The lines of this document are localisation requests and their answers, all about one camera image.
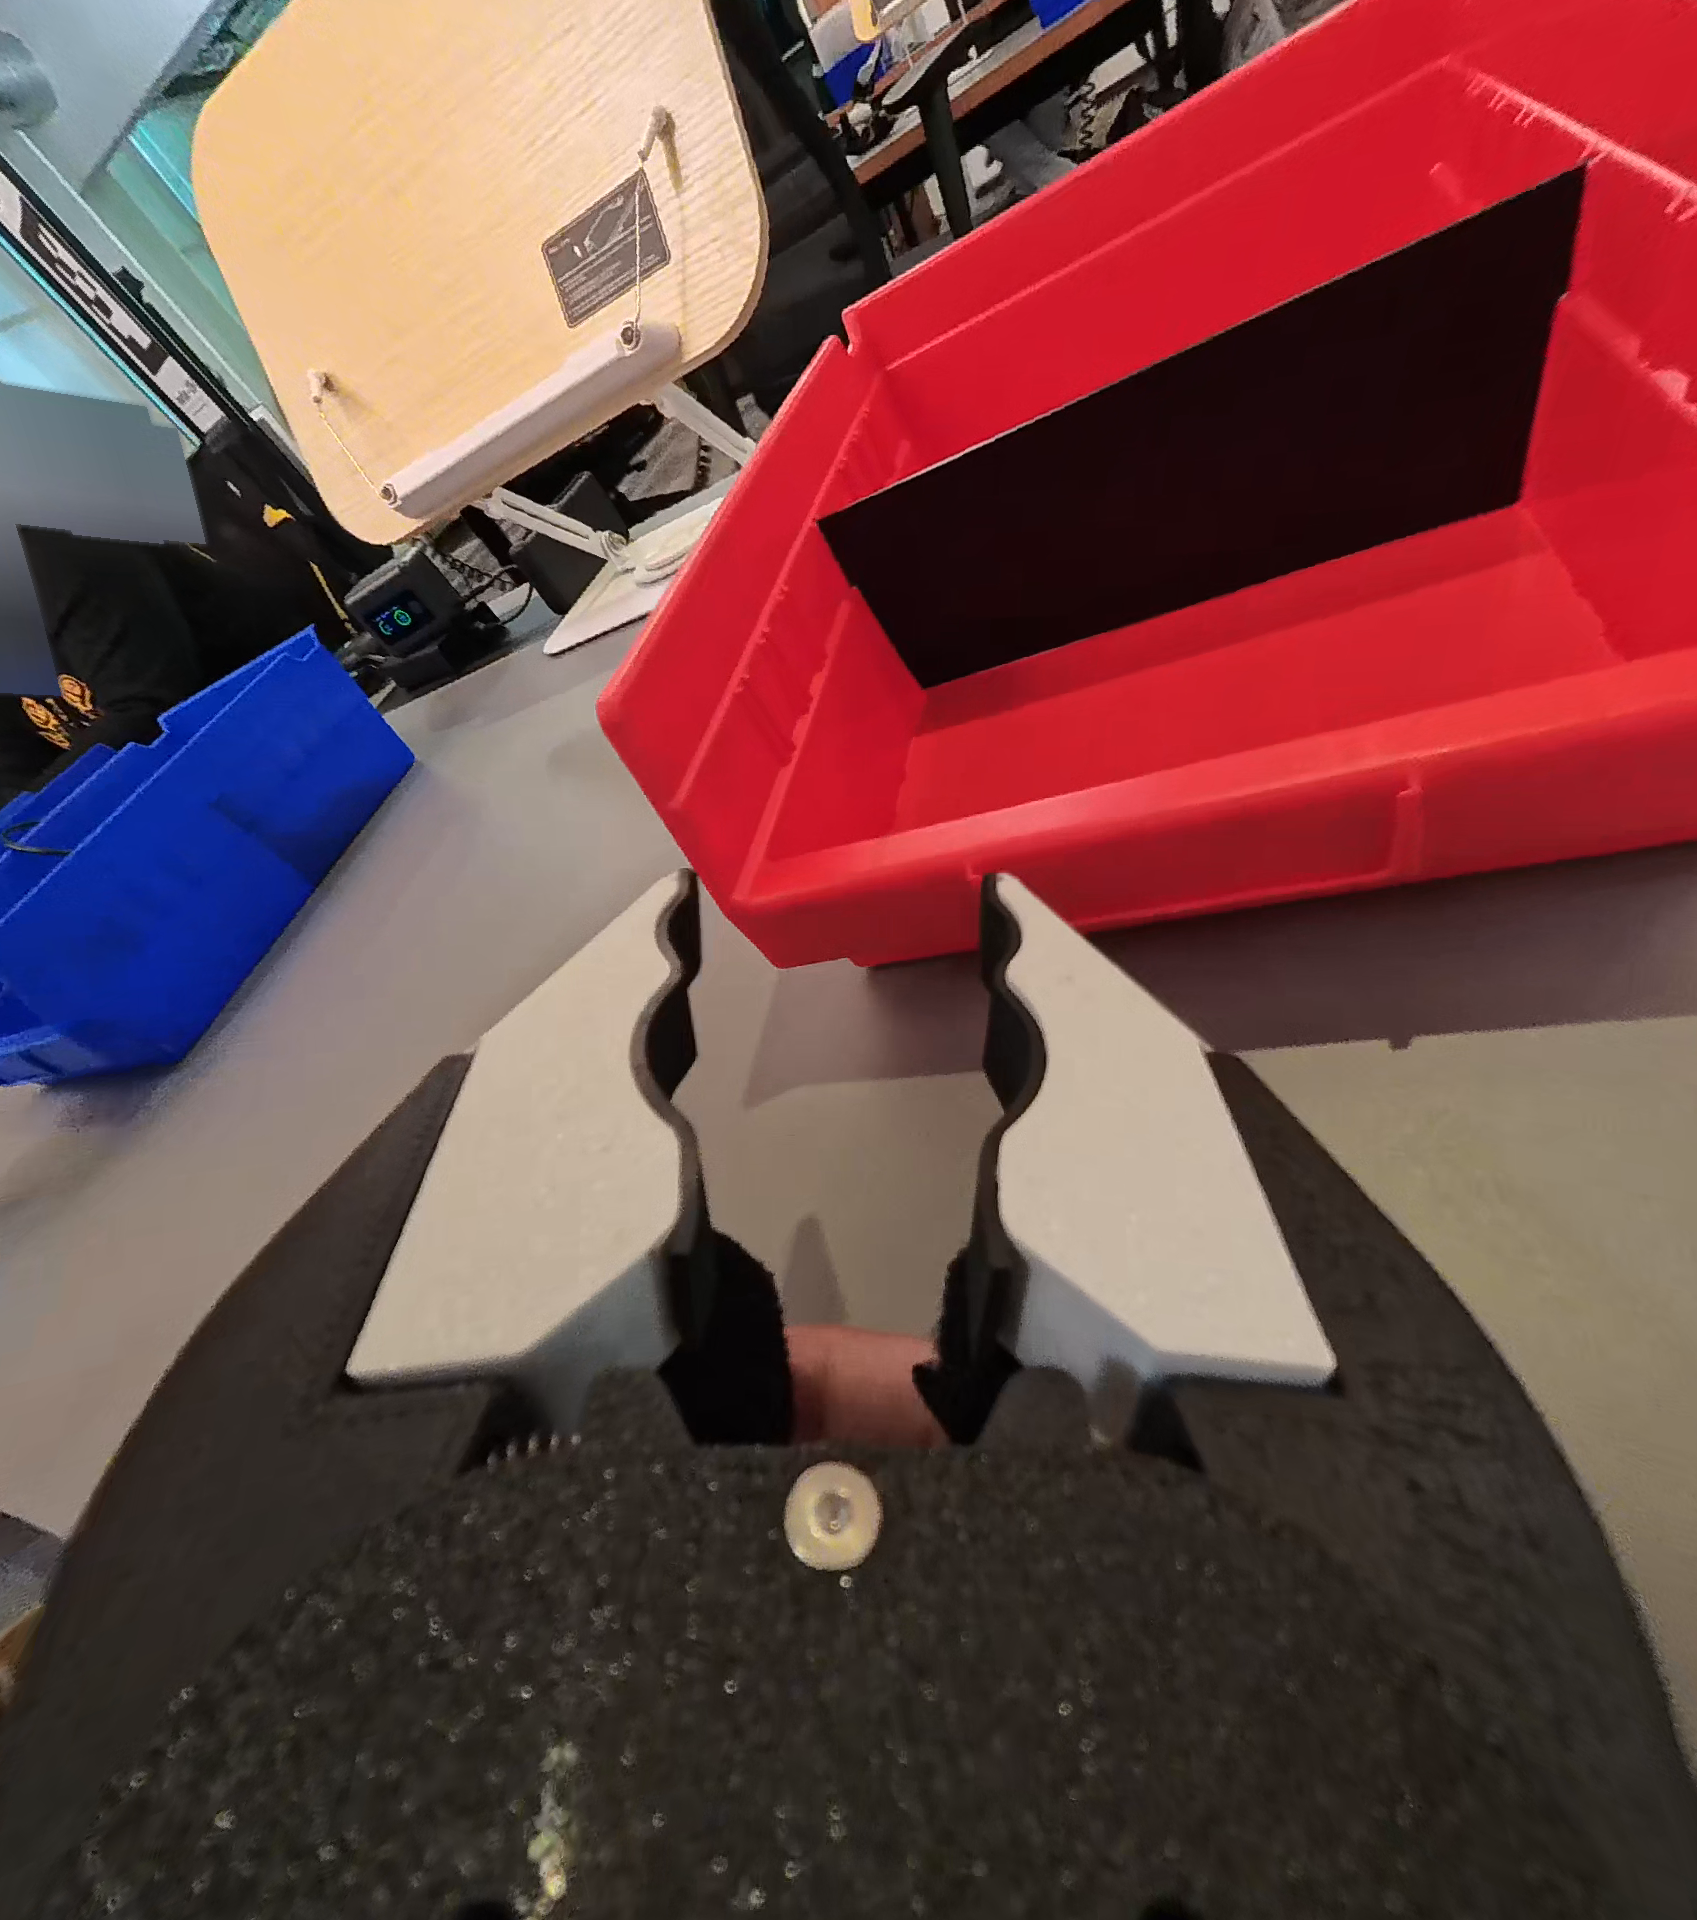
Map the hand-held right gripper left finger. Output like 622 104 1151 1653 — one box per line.
344 870 711 1382

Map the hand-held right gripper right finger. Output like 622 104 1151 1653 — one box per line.
939 873 1340 1382

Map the red plastic bin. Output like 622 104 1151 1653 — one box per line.
596 0 1697 970

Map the blue plastic bin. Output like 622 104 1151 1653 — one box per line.
0 627 418 1091

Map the grey desk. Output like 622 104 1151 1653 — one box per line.
0 637 1697 1920

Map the person's right hand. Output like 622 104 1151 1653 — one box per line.
789 1324 953 1450

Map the black power station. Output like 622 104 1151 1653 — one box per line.
344 547 505 693

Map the black box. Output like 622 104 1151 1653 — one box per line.
507 473 613 598

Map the black bin divider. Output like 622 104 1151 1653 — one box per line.
818 165 1590 693

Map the wooden board stand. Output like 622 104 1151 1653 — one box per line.
193 0 774 654

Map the black framed tag sign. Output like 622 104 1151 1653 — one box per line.
0 91 238 441

